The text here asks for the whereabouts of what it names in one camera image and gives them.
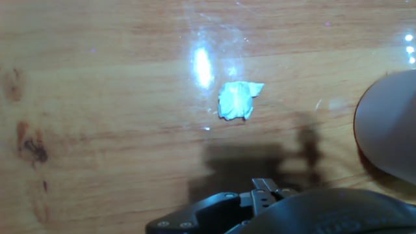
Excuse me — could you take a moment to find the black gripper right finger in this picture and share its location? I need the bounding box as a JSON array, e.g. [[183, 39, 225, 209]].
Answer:
[[265, 177, 298, 200]]

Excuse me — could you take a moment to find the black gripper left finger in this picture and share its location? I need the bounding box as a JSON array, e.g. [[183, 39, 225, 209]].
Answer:
[[145, 177, 276, 234]]

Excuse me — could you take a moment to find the white paper garbage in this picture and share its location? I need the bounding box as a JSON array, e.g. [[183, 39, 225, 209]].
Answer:
[[216, 81, 265, 121]]

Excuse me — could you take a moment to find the white round trash can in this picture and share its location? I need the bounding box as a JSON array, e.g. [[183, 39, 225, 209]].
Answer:
[[353, 69, 416, 186]]

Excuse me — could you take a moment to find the glossy wooden board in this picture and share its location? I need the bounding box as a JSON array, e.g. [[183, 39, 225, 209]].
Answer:
[[0, 0, 416, 234]]

